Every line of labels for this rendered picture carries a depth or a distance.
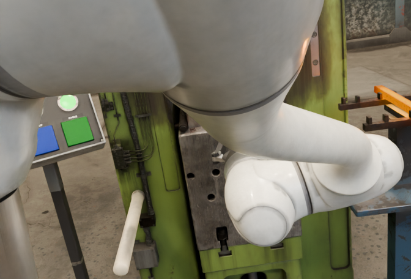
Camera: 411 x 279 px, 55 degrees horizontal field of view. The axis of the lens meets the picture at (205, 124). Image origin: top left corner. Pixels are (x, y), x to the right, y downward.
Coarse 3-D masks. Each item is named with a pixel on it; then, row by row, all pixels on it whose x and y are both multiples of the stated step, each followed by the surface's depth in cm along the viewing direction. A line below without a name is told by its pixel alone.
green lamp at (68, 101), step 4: (64, 96) 117; (68, 96) 118; (72, 96) 118; (60, 100) 116; (64, 100) 117; (68, 100) 117; (72, 100) 117; (64, 104) 116; (68, 104) 117; (72, 104) 117; (68, 108) 117
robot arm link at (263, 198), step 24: (240, 168) 68; (264, 168) 64; (288, 168) 63; (240, 192) 61; (264, 192) 59; (288, 192) 61; (240, 216) 59; (264, 216) 58; (288, 216) 58; (264, 240) 59
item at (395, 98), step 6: (378, 90) 134; (384, 90) 131; (390, 90) 130; (384, 96) 130; (390, 96) 125; (396, 96) 124; (396, 102) 121; (402, 102) 117; (408, 102) 117; (402, 108) 117; (408, 108) 114
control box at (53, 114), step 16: (80, 96) 119; (48, 112) 115; (64, 112) 116; (80, 112) 118; (96, 112) 120; (96, 128) 118; (64, 144) 114; (80, 144) 115; (96, 144) 117; (48, 160) 113
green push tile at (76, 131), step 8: (72, 120) 116; (80, 120) 116; (64, 128) 114; (72, 128) 115; (80, 128) 116; (88, 128) 116; (72, 136) 114; (80, 136) 115; (88, 136) 116; (72, 144) 114
